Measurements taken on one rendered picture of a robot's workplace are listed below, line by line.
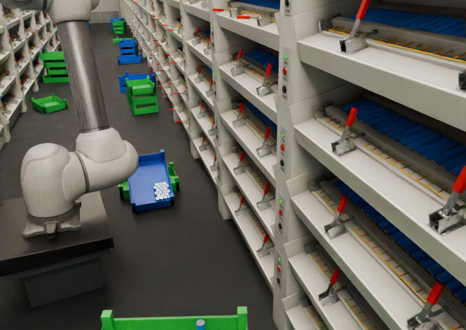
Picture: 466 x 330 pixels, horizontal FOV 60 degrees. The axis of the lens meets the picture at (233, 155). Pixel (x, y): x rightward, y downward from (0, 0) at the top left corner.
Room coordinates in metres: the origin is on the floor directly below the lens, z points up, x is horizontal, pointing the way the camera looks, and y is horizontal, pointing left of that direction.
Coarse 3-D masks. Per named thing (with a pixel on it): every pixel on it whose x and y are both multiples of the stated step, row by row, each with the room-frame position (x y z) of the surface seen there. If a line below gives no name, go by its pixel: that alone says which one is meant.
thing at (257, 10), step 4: (232, 4) 1.51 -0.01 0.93; (236, 4) 1.46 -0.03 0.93; (240, 4) 1.43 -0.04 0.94; (244, 4) 1.40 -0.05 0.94; (248, 4) 1.38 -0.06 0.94; (228, 8) 1.52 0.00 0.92; (244, 8) 1.38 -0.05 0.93; (248, 8) 1.34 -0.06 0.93; (252, 8) 1.30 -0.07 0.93; (256, 8) 1.27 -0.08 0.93; (260, 8) 1.24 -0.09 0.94; (264, 8) 1.22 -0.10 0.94; (268, 8) 1.20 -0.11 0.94; (272, 8) 1.18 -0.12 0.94; (244, 12) 1.34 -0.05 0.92; (252, 12) 1.28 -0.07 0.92; (256, 12) 1.26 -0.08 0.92; (260, 12) 1.24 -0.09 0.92; (264, 12) 1.20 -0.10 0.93; (272, 12) 1.14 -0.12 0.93; (276, 12) 1.11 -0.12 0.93; (256, 16) 1.23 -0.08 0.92; (272, 20) 1.11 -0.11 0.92
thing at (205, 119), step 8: (200, 96) 2.24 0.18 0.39; (192, 104) 2.22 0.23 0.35; (200, 104) 2.22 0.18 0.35; (192, 112) 2.16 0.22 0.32; (200, 112) 2.07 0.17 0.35; (208, 112) 2.09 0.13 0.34; (200, 120) 2.01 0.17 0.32; (208, 120) 1.99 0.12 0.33; (200, 128) 2.01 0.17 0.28; (208, 128) 1.88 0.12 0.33; (208, 136) 1.79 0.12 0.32
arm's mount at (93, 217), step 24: (96, 192) 1.40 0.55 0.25; (0, 216) 1.21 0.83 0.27; (24, 216) 1.21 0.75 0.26; (96, 216) 1.22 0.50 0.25; (0, 240) 1.07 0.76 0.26; (24, 240) 1.08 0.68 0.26; (48, 240) 1.08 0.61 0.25; (72, 240) 1.08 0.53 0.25; (96, 240) 1.09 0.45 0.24; (0, 264) 0.97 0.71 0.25; (24, 264) 1.00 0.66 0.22; (48, 264) 1.02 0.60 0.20
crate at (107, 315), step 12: (108, 312) 0.62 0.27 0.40; (240, 312) 0.61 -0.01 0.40; (108, 324) 0.61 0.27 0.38; (120, 324) 0.62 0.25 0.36; (132, 324) 0.62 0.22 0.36; (144, 324) 0.62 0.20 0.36; (156, 324) 0.62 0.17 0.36; (168, 324) 0.62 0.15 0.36; (180, 324) 0.62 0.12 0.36; (192, 324) 0.62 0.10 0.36; (216, 324) 0.62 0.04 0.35; (228, 324) 0.62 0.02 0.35; (240, 324) 0.61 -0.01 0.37
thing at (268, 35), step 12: (216, 0) 1.55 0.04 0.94; (228, 0) 1.56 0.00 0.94; (240, 0) 1.55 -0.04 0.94; (216, 12) 1.55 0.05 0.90; (228, 12) 1.49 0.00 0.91; (228, 24) 1.41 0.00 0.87; (240, 24) 1.27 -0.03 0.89; (252, 24) 1.17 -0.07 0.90; (276, 24) 1.09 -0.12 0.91; (252, 36) 1.18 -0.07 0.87; (264, 36) 1.07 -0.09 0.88; (276, 36) 0.99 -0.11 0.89; (276, 48) 1.01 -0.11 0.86
